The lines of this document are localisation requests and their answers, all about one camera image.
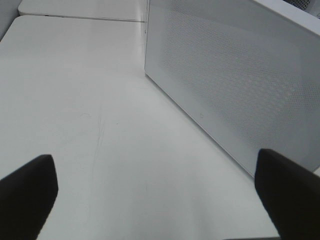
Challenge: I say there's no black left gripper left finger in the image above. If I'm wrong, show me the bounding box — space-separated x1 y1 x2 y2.
0 154 59 240

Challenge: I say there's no white microwave door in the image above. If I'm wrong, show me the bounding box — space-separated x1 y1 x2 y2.
144 0 320 174

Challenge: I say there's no white microwave oven body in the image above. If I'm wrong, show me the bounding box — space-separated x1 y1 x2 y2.
284 0 320 19

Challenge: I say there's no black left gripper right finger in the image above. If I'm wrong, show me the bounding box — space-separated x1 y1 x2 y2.
254 148 320 240

